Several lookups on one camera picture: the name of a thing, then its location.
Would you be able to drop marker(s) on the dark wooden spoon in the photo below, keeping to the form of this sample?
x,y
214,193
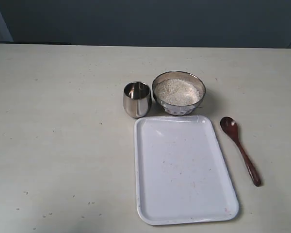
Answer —
x,y
231,129

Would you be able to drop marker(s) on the steel cup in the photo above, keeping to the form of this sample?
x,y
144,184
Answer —
x,y
137,99

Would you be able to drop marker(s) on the steel bowl with rice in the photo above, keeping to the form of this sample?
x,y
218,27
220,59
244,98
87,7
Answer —
x,y
179,93

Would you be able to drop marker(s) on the white plastic tray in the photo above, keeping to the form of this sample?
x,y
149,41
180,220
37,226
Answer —
x,y
180,172

